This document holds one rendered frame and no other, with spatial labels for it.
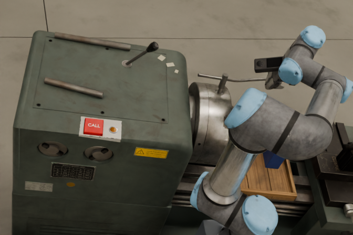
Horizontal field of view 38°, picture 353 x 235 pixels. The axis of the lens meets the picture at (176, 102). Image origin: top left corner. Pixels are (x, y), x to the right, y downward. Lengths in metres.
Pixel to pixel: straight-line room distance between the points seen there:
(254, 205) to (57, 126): 0.66
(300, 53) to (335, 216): 0.84
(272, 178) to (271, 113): 1.04
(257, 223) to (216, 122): 0.48
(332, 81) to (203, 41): 2.62
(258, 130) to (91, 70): 0.81
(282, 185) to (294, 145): 1.02
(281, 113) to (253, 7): 3.47
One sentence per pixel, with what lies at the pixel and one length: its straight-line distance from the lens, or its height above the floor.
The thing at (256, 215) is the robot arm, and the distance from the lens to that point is 1.55.
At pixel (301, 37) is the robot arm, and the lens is 1.65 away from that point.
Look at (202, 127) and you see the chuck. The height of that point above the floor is 1.19.
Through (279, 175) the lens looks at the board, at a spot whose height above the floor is 0.88.
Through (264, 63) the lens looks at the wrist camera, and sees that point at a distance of 1.78.
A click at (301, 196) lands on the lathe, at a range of 2.28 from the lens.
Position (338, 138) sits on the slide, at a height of 0.97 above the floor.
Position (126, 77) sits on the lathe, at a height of 1.25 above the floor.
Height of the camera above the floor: 2.57
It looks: 46 degrees down
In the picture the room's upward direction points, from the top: 20 degrees clockwise
